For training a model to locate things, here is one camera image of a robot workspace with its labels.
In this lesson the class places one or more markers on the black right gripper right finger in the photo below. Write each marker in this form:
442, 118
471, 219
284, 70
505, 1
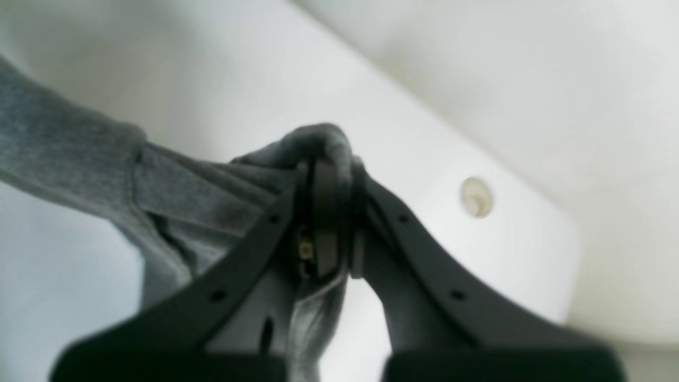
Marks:
444, 323

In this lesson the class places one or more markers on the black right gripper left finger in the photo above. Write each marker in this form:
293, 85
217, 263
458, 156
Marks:
234, 323

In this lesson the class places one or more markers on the grey T-shirt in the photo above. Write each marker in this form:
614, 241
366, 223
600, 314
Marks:
183, 214

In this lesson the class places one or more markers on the left table grommet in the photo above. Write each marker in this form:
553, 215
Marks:
477, 197

